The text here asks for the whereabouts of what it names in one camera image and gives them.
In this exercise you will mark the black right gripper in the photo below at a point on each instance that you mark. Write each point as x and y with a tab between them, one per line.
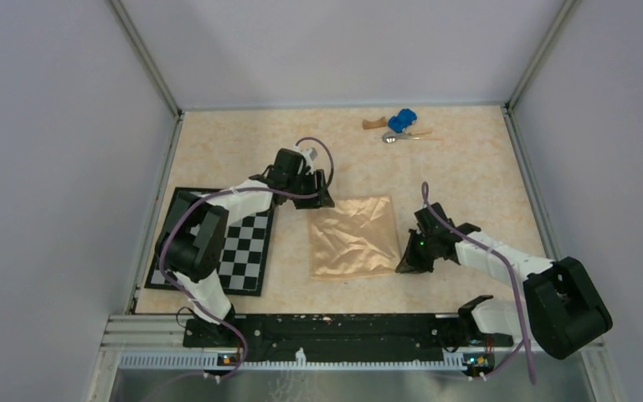
412	263

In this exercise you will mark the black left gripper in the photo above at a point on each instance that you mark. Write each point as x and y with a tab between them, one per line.
323	200

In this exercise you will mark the orange cloth napkin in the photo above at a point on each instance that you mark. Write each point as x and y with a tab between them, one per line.
356	239

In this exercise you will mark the silver metal spoon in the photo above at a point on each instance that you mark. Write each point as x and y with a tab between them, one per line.
392	137

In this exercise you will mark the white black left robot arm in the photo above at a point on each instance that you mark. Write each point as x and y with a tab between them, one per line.
198	277

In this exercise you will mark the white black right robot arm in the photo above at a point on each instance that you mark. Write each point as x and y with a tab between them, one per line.
555	303

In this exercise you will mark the small brown wooden piece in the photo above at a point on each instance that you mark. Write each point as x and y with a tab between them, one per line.
376	124

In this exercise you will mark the blue toy car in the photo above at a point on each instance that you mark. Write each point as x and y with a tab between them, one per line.
402	120

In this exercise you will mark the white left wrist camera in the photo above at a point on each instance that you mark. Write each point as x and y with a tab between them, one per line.
309	154

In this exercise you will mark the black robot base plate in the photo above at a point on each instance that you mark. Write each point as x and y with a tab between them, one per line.
343	338

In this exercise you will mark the aluminium front frame rail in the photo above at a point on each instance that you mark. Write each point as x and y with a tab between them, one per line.
142	358

